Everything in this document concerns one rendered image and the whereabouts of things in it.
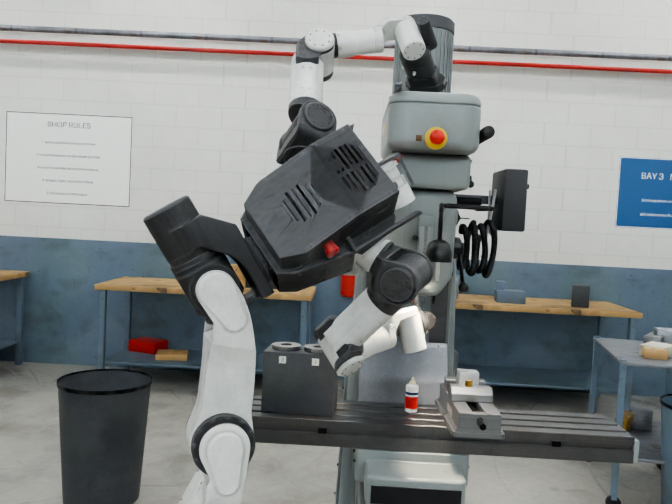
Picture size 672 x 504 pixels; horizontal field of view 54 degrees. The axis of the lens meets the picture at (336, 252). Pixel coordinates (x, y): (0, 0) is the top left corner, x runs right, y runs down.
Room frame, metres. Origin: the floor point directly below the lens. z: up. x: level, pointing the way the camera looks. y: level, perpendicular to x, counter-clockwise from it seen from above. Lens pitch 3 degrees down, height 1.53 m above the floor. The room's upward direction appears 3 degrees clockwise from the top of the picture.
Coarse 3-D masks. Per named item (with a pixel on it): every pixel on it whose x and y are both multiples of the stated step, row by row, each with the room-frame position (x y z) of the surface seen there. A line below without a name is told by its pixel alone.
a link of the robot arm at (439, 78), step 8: (432, 56) 1.93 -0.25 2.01; (432, 64) 1.93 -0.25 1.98; (408, 72) 1.94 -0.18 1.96; (416, 72) 1.92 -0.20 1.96; (424, 72) 1.92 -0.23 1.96; (432, 72) 1.96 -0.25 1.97; (408, 80) 1.99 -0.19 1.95; (416, 80) 1.98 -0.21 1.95; (424, 80) 1.97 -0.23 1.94; (432, 80) 1.96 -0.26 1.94; (440, 80) 1.98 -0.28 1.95; (408, 88) 2.02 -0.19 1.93; (416, 88) 2.01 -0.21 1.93; (424, 88) 2.00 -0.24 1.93; (432, 88) 1.99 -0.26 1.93; (440, 88) 1.98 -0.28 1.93
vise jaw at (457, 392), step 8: (456, 384) 2.01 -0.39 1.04; (464, 384) 2.01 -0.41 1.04; (448, 392) 2.01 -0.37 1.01; (456, 392) 1.96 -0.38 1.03; (464, 392) 1.97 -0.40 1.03; (472, 392) 1.97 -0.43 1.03; (480, 392) 1.97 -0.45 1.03; (488, 392) 1.97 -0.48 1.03; (456, 400) 1.96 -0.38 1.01; (464, 400) 1.96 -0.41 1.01; (472, 400) 1.96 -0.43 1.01; (480, 400) 1.96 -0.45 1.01; (488, 400) 1.96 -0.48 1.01
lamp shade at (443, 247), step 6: (438, 240) 1.82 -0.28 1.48; (444, 240) 1.83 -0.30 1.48; (432, 246) 1.81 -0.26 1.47; (438, 246) 1.81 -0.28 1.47; (444, 246) 1.81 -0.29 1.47; (450, 246) 1.83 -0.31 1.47; (426, 252) 1.83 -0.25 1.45; (432, 252) 1.81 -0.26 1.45; (438, 252) 1.80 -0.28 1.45; (444, 252) 1.80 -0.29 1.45; (450, 252) 1.81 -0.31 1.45; (432, 258) 1.81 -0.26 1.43; (438, 258) 1.80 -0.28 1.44; (444, 258) 1.80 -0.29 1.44; (450, 258) 1.81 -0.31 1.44
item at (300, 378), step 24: (264, 360) 1.99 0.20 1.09; (288, 360) 1.98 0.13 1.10; (312, 360) 1.97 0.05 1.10; (264, 384) 1.99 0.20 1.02; (288, 384) 1.98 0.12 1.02; (312, 384) 1.97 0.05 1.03; (336, 384) 2.04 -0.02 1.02; (264, 408) 1.99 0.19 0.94; (288, 408) 1.98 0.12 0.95; (312, 408) 1.97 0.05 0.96
